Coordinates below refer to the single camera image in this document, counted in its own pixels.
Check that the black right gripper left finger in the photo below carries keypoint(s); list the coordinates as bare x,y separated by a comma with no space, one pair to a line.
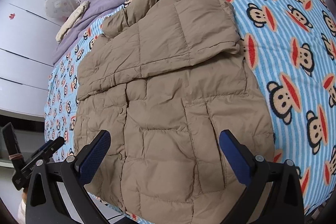
44,201

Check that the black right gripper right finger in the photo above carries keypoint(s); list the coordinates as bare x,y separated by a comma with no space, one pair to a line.
284,203

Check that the khaki puffer jacket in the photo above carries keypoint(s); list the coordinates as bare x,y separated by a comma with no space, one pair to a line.
165,77

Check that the left hand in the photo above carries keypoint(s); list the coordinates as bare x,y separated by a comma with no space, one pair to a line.
22,208

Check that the white wardrobe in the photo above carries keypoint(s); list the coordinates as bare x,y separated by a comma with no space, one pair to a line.
27,47

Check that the blue striped monkey blanket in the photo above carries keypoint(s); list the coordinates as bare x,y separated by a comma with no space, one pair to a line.
290,47

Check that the cream folded cloth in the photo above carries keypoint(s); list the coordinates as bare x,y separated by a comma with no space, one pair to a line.
76,15

